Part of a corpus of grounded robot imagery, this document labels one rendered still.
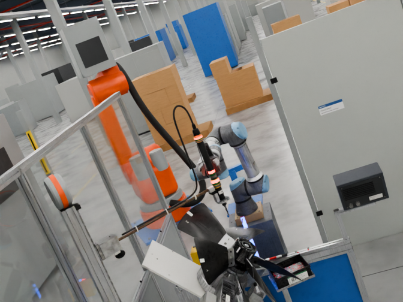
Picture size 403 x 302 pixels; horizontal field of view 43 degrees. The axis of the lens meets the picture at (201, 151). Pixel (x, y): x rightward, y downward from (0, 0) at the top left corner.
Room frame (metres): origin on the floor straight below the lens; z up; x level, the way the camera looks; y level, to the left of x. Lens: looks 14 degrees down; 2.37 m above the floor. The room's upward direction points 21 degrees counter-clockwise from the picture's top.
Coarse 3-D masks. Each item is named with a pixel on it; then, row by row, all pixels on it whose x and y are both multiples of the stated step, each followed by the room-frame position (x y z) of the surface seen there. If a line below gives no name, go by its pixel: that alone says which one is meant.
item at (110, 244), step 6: (114, 234) 2.25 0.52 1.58; (102, 240) 2.23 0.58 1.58; (108, 240) 2.21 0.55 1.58; (114, 240) 2.21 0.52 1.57; (96, 246) 2.19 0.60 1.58; (102, 246) 2.19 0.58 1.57; (108, 246) 2.20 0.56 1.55; (114, 246) 2.21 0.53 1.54; (120, 246) 2.22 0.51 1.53; (102, 252) 2.19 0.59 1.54; (108, 252) 2.20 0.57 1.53; (114, 252) 2.21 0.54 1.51; (102, 258) 2.19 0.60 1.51
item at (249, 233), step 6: (228, 228) 2.73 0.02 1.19; (234, 228) 2.72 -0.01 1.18; (240, 228) 2.71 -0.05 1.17; (246, 228) 2.70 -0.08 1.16; (252, 228) 2.70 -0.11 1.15; (228, 234) 2.66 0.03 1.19; (234, 234) 2.64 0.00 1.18; (240, 234) 2.62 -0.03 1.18; (246, 234) 2.59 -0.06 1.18; (252, 234) 2.59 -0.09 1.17
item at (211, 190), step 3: (210, 189) 2.45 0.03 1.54; (213, 189) 2.45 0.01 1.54; (210, 192) 2.45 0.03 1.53; (213, 192) 2.45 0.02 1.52; (216, 192) 2.45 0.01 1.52; (213, 195) 2.47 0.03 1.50; (216, 195) 2.46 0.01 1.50; (225, 195) 2.51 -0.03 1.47; (216, 198) 2.45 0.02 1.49; (225, 198) 2.46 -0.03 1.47; (228, 198) 2.47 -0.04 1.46; (216, 201) 2.46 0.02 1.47; (219, 201) 2.46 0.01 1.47; (222, 201) 2.45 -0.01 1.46; (225, 201) 2.45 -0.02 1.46
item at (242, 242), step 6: (240, 240) 2.41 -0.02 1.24; (246, 240) 2.42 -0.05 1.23; (234, 246) 2.36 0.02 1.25; (240, 246) 2.34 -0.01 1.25; (246, 246) 2.37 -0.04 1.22; (252, 246) 2.40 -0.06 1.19; (234, 252) 2.35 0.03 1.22; (240, 252) 2.33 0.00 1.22; (246, 252) 2.32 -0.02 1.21; (252, 252) 2.33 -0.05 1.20; (234, 258) 2.34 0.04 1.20; (240, 258) 2.33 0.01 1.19; (234, 264) 2.35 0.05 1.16; (240, 264) 2.35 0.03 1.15; (234, 270) 2.33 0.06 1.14; (240, 270) 2.33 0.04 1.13; (246, 270) 2.35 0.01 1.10
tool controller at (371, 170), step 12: (360, 168) 2.70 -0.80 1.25; (372, 168) 2.65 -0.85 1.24; (336, 180) 2.69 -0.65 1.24; (348, 180) 2.65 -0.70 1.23; (360, 180) 2.62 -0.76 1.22; (372, 180) 2.61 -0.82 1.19; (384, 180) 2.61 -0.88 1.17; (348, 192) 2.65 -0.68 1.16; (360, 192) 2.64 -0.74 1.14; (372, 192) 2.63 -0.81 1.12; (384, 192) 2.63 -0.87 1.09; (348, 204) 2.67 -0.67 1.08; (360, 204) 2.67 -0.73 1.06
